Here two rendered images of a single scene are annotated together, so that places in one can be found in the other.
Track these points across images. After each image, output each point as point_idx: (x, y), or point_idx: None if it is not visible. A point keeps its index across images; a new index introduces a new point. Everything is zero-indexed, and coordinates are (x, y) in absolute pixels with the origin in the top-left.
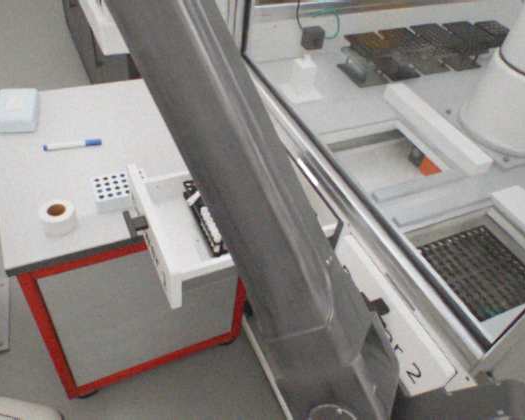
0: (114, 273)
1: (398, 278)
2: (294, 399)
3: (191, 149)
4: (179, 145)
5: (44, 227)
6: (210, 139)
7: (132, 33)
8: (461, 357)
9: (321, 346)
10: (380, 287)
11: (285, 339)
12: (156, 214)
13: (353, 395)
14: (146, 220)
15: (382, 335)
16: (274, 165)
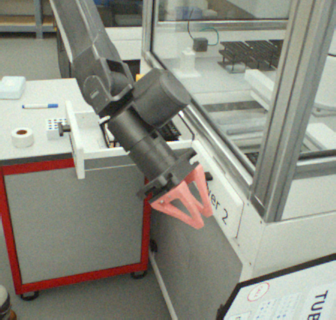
0: (52, 183)
1: (217, 155)
2: (81, 82)
3: None
4: None
5: (13, 142)
6: None
7: None
8: (244, 189)
9: (89, 54)
10: (208, 164)
11: (78, 55)
12: (76, 122)
13: (100, 71)
14: (70, 127)
15: (127, 70)
16: None
